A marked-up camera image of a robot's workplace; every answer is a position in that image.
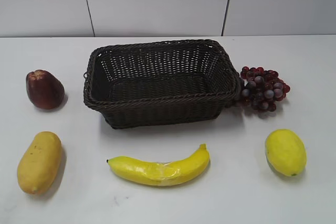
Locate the yellow mango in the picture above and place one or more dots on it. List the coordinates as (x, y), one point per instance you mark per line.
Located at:
(40, 163)

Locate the purple grape bunch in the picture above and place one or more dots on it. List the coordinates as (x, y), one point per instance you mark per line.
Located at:
(261, 89)

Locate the black woven wicker basket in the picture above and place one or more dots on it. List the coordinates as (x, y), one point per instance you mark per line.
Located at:
(160, 83)

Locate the yellow banana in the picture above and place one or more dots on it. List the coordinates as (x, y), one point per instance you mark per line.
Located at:
(161, 174)

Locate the yellow lemon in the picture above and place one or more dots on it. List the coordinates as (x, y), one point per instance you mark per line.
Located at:
(285, 152)

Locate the dark red apple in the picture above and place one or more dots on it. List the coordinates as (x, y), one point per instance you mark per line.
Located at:
(44, 90)

